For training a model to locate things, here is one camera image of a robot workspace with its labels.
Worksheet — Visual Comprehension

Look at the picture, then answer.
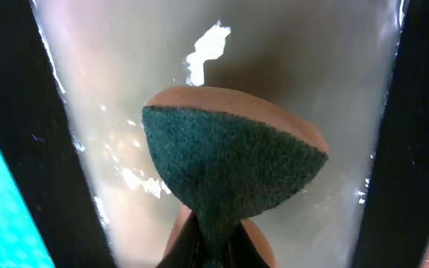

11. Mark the black water tray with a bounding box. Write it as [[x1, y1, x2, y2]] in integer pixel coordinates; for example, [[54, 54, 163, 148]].
[[0, 1, 429, 267]]

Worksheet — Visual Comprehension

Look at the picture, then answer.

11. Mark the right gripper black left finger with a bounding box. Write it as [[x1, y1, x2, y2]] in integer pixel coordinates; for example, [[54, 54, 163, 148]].
[[156, 213, 206, 268]]

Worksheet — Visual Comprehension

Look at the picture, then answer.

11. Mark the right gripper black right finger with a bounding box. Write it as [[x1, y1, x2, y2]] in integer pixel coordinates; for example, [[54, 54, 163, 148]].
[[229, 223, 269, 268]]

